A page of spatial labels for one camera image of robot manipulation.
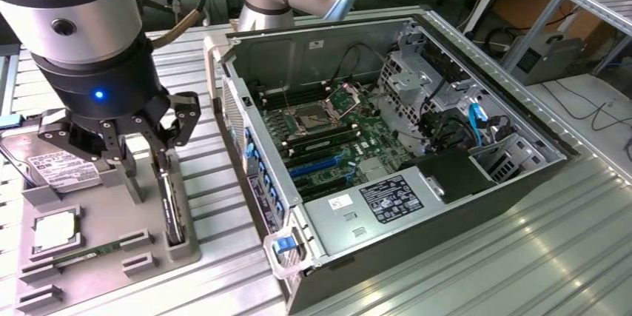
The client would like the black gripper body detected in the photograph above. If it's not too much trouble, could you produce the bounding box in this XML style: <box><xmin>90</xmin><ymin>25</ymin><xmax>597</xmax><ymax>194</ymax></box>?
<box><xmin>32</xmin><ymin>36</ymin><xmax>172</xmax><ymax>135</ymax></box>

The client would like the graphics card with metal bracket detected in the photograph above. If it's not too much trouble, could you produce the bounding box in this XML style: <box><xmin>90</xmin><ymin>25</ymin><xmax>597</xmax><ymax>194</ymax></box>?
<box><xmin>157</xmin><ymin>147</ymin><xmax>188</xmax><ymax>246</ymax></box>

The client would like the silver hard disk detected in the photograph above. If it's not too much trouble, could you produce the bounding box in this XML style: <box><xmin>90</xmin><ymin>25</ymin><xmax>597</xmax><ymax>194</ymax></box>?
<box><xmin>0</xmin><ymin>134</ymin><xmax>112</xmax><ymax>194</ymax></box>

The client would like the grey parts rack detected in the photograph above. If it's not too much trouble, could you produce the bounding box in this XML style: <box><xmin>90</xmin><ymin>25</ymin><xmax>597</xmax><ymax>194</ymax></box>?
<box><xmin>13</xmin><ymin>134</ymin><xmax>202</xmax><ymax>313</ymax></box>

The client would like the blue disk caddy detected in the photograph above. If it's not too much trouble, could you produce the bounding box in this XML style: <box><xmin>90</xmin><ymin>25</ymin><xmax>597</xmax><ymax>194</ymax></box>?
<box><xmin>0</xmin><ymin>114</ymin><xmax>25</xmax><ymax>131</ymax></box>

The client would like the thin locking lever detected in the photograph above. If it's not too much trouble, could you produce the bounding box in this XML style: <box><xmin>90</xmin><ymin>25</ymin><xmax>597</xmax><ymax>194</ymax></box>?
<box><xmin>280</xmin><ymin>79</ymin><xmax>293</xmax><ymax>117</ymax></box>

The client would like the silver CPU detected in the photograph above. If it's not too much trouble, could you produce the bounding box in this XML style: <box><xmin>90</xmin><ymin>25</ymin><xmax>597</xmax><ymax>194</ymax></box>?
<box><xmin>32</xmin><ymin>214</ymin><xmax>80</xmax><ymax>249</ymax></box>

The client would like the CPU socket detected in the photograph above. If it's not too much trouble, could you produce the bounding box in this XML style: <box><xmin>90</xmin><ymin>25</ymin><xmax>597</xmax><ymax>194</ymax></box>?
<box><xmin>293</xmin><ymin>107</ymin><xmax>337</xmax><ymax>134</ymax></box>

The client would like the green RAM stick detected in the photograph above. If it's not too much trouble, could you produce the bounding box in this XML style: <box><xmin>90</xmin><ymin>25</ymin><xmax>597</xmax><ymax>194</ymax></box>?
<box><xmin>21</xmin><ymin>240</ymin><xmax>124</xmax><ymax>271</ymax></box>

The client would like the metal socket cover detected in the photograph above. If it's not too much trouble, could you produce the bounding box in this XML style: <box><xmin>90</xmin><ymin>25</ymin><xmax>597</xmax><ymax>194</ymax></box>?
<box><xmin>322</xmin><ymin>84</ymin><xmax>366</xmax><ymax>119</ymax></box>

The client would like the green motherboard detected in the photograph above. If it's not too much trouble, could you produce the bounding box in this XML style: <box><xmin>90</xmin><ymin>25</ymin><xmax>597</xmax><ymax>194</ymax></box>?
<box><xmin>253</xmin><ymin>78</ymin><xmax>425</xmax><ymax>202</ymax></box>

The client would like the silver chipset heat sink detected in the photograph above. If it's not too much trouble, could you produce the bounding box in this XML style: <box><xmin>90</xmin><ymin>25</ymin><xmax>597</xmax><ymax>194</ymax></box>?
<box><xmin>357</xmin><ymin>158</ymin><xmax>390</xmax><ymax>180</ymax></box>

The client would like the grey power supply unit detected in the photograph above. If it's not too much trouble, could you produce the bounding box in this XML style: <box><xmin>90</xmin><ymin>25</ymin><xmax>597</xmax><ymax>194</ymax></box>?
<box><xmin>300</xmin><ymin>166</ymin><xmax>448</xmax><ymax>258</ymax></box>

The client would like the silver disk bay cage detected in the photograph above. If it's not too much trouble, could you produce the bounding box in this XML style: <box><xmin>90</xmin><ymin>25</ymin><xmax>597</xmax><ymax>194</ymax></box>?
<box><xmin>382</xmin><ymin>51</ymin><xmax>448</xmax><ymax>135</ymax></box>

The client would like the black plastic shroud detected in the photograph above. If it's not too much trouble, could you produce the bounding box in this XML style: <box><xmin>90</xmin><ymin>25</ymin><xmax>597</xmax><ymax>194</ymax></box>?
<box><xmin>398</xmin><ymin>149</ymin><xmax>500</xmax><ymax>204</ymax></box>

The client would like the open black PC case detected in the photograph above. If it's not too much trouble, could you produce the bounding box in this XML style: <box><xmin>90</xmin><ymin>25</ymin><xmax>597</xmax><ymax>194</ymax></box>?
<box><xmin>202</xmin><ymin>12</ymin><xmax>581</xmax><ymax>315</ymax></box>

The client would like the grey box appliance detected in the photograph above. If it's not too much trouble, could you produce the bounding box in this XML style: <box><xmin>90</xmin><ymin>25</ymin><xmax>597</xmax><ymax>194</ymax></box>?
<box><xmin>502</xmin><ymin>34</ymin><xmax>588</xmax><ymax>86</ymax></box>

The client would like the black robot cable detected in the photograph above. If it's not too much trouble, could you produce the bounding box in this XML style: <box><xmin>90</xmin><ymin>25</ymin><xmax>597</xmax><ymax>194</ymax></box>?
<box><xmin>146</xmin><ymin>0</ymin><xmax>208</xmax><ymax>49</ymax></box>

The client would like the thin black wire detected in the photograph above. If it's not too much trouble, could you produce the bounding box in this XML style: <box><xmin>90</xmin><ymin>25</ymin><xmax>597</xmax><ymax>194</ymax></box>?
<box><xmin>329</xmin><ymin>44</ymin><xmax>390</xmax><ymax>84</ymax></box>

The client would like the black wire bundle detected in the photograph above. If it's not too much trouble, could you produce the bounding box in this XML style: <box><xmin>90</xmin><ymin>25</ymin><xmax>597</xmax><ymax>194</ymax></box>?
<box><xmin>418</xmin><ymin>108</ymin><xmax>470</xmax><ymax>154</ymax></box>

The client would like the blue disk wire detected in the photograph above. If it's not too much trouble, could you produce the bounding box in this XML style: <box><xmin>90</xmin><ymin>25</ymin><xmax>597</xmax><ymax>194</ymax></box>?
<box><xmin>466</xmin><ymin>103</ymin><xmax>489</xmax><ymax>147</ymax></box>

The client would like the black coiled cable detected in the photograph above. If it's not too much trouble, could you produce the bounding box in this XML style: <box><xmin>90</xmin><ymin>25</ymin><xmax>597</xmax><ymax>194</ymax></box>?
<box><xmin>485</xmin><ymin>27</ymin><xmax>520</xmax><ymax>54</ymax></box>

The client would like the black cable on table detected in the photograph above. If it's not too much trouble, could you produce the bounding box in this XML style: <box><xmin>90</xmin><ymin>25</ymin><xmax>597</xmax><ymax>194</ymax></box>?
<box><xmin>540</xmin><ymin>78</ymin><xmax>632</xmax><ymax>132</ymax></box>

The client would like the aluminium slat frame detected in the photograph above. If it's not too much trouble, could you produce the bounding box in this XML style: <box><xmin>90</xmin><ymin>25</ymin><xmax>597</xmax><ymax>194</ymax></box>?
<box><xmin>512</xmin><ymin>0</ymin><xmax>632</xmax><ymax>76</ymax></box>

